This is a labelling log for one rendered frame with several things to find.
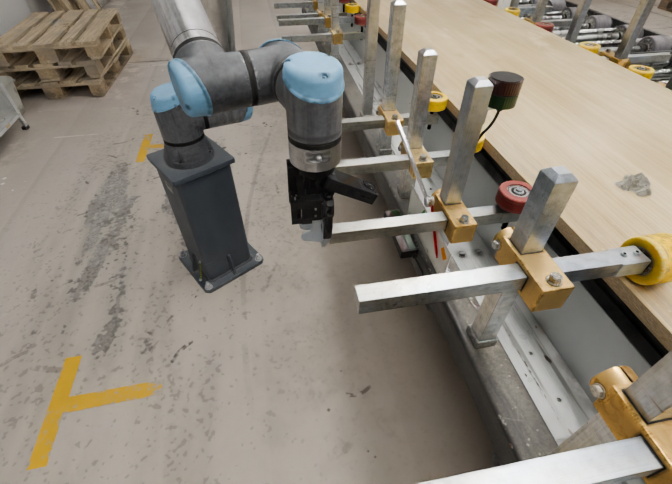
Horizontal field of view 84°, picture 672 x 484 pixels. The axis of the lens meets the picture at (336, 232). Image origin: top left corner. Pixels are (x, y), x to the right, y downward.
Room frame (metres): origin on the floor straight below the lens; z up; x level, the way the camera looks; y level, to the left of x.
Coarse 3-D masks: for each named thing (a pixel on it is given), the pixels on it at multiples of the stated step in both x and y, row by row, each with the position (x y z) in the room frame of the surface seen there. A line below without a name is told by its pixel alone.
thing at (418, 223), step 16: (480, 208) 0.64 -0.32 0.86; (496, 208) 0.64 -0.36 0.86; (336, 224) 0.59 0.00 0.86; (352, 224) 0.59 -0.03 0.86; (368, 224) 0.59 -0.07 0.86; (384, 224) 0.59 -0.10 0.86; (400, 224) 0.59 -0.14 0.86; (416, 224) 0.59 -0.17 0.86; (432, 224) 0.60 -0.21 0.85; (480, 224) 0.62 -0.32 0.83; (336, 240) 0.56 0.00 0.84; (352, 240) 0.57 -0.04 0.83
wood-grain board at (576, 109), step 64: (384, 0) 2.50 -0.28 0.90; (448, 0) 2.50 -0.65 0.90; (448, 64) 1.44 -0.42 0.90; (512, 64) 1.44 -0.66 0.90; (576, 64) 1.44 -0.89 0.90; (512, 128) 0.94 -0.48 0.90; (576, 128) 0.94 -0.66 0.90; (640, 128) 0.94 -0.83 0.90; (576, 192) 0.65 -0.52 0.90; (640, 320) 0.34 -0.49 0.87
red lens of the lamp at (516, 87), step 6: (492, 72) 0.70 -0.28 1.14; (492, 78) 0.67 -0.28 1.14; (522, 78) 0.67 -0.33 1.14; (498, 84) 0.65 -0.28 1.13; (504, 84) 0.65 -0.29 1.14; (510, 84) 0.64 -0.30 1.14; (516, 84) 0.64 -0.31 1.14; (522, 84) 0.66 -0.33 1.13; (498, 90) 0.65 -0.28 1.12; (504, 90) 0.64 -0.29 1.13; (510, 90) 0.64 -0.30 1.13; (516, 90) 0.65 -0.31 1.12
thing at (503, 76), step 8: (496, 72) 0.69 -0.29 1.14; (504, 72) 0.69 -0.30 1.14; (512, 72) 0.69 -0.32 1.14; (504, 80) 0.65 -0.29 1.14; (512, 80) 0.65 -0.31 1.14; (520, 80) 0.65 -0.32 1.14; (504, 96) 0.65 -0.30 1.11; (512, 96) 0.65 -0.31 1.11; (496, 112) 0.67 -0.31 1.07; (488, 128) 0.67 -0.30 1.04; (480, 136) 0.67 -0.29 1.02
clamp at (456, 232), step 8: (440, 200) 0.66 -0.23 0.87; (440, 208) 0.65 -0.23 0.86; (448, 208) 0.63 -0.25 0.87; (456, 208) 0.63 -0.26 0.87; (464, 208) 0.63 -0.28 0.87; (448, 216) 0.61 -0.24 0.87; (456, 216) 0.60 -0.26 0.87; (448, 224) 0.60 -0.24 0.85; (456, 224) 0.58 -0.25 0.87; (464, 224) 0.58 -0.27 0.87; (472, 224) 0.58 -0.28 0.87; (448, 232) 0.59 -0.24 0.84; (456, 232) 0.57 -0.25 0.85; (464, 232) 0.58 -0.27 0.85; (472, 232) 0.58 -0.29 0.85; (456, 240) 0.57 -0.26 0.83; (464, 240) 0.58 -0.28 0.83
